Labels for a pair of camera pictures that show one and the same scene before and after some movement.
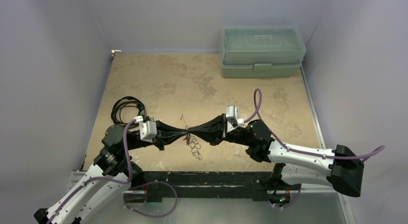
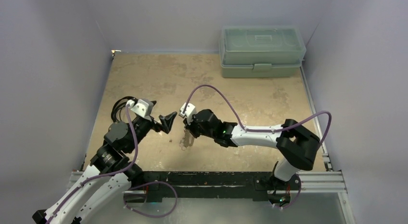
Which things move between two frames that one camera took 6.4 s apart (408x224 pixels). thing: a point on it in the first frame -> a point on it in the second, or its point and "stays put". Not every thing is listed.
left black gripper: [164, 137] -> [166, 122]
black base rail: [208, 184] stays put
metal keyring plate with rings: [195, 145] -> [187, 140]
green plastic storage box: [257, 51] stays put
